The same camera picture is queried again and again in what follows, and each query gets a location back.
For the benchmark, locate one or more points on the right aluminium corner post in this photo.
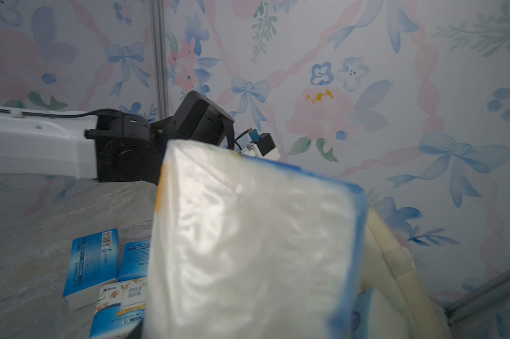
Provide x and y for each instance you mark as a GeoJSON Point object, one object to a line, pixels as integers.
{"type": "Point", "coordinates": [490, 295]}

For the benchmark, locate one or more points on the cream canvas bag starry print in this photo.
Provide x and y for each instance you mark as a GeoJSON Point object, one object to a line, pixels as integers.
{"type": "Point", "coordinates": [388, 267]}

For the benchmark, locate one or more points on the white blue tissue pack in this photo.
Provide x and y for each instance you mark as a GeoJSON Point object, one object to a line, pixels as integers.
{"type": "Point", "coordinates": [244, 247]}

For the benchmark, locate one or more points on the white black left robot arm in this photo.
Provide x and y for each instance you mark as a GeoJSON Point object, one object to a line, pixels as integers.
{"type": "Point", "coordinates": [105, 145]}

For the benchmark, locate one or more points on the white tissue pack cartoon blue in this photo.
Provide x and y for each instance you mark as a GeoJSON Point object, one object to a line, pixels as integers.
{"type": "Point", "coordinates": [375, 317]}

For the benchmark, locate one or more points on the aluminium corner post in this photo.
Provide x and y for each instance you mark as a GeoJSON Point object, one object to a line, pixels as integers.
{"type": "Point", "coordinates": [490, 295]}
{"type": "Point", "coordinates": [156, 9]}

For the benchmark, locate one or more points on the blue tissue pack barcode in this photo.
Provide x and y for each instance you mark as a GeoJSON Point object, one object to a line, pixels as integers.
{"type": "Point", "coordinates": [94, 262]}

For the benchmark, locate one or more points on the left aluminium corner post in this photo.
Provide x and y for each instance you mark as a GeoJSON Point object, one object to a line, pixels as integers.
{"type": "Point", "coordinates": [156, 9]}

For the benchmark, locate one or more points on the floral orange blue tissue pack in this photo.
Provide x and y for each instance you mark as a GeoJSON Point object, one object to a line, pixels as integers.
{"type": "Point", "coordinates": [120, 309]}

